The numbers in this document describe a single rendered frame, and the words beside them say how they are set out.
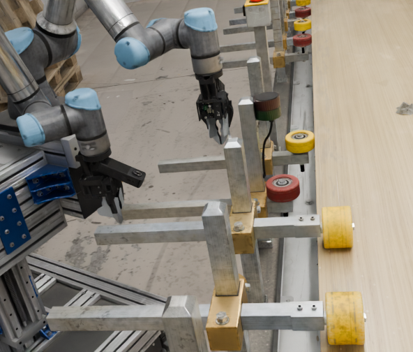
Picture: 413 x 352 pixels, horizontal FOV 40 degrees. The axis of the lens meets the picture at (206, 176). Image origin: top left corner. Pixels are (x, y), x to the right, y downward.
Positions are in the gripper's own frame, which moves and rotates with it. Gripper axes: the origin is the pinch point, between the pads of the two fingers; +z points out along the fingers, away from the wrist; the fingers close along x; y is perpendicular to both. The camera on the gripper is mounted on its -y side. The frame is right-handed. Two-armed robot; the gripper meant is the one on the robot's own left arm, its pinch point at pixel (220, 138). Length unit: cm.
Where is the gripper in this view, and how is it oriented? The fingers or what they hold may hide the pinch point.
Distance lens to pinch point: 155.9
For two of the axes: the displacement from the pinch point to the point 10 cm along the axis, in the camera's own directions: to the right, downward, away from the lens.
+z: 1.6, 8.7, 4.6
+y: -1.6, 4.8, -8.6
